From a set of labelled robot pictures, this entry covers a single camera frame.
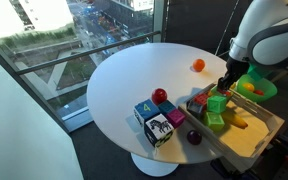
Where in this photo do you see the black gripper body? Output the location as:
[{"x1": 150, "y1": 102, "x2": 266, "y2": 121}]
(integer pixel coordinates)
[{"x1": 217, "y1": 57, "x2": 249, "y2": 91}]

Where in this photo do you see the orange and green picture cube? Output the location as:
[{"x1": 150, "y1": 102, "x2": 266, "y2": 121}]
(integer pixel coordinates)
[{"x1": 210, "y1": 86, "x2": 233, "y2": 100}]

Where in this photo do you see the green plastic cube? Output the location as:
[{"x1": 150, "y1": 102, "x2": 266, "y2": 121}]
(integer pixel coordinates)
[{"x1": 207, "y1": 96, "x2": 227, "y2": 113}]

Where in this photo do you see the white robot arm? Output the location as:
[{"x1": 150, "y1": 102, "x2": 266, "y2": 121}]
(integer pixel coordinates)
[{"x1": 217, "y1": 0, "x2": 288, "y2": 91}]

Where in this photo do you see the orange plastic cube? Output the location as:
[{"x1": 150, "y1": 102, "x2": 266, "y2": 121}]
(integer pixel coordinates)
[{"x1": 193, "y1": 93, "x2": 208, "y2": 105}]

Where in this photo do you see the grey plastic cube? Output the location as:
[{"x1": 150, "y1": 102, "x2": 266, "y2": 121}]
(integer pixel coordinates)
[{"x1": 187, "y1": 101, "x2": 204, "y2": 118}]

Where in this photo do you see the light green cube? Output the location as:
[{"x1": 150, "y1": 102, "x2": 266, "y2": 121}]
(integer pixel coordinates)
[{"x1": 203, "y1": 112, "x2": 225, "y2": 132}]

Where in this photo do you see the wooden tray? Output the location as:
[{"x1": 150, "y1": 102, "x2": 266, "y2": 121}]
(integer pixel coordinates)
[{"x1": 178, "y1": 90, "x2": 284, "y2": 172}]

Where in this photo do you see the magenta plastic cube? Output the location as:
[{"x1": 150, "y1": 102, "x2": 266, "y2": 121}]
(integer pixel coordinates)
[{"x1": 166, "y1": 109, "x2": 185, "y2": 128}]

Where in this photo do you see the teal plastic cube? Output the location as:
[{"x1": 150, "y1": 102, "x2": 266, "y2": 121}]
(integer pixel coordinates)
[{"x1": 158, "y1": 100, "x2": 175, "y2": 115}]

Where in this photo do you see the blue soft number cube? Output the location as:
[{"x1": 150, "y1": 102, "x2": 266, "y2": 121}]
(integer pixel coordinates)
[{"x1": 133, "y1": 99, "x2": 160, "y2": 126}]

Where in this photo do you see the black white zebra cube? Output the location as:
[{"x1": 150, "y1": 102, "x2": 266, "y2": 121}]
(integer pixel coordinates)
[{"x1": 144, "y1": 114, "x2": 174, "y2": 148}]

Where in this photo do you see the yellow toy fruit in bowl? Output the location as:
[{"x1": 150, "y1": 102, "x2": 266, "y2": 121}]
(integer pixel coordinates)
[{"x1": 243, "y1": 83, "x2": 255, "y2": 92}]

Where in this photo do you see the red toy fruit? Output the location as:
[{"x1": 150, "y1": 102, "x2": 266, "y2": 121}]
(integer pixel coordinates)
[{"x1": 253, "y1": 90, "x2": 264, "y2": 96}]

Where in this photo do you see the orange toy ball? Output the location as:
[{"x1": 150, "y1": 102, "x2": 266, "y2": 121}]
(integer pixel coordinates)
[{"x1": 192, "y1": 59, "x2": 205, "y2": 72}]

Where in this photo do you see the green plastic bowl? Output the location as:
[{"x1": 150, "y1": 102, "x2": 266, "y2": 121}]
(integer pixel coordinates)
[{"x1": 236, "y1": 74, "x2": 277, "y2": 103}]

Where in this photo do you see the yellow banana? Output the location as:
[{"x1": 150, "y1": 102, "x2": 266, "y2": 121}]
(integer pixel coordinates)
[{"x1": 221, "y1": 111, "x2": 248, "y2": 129}]

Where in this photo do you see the dark purple plum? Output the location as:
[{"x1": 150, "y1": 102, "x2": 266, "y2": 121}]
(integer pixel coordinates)
[{"x1": 187, "y1": 130, "x2": 202, "y2": 145}]

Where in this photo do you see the red toy apple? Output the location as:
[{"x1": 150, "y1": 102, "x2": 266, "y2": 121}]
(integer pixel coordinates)
[{"x1": 151, "y1": 88, "x2": 167, "y2": 105}]

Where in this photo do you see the white round table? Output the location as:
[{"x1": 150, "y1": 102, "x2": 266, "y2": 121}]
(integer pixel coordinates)
[{"x1": 87, "y1": 43, "x2": 226, "y2": 177}]

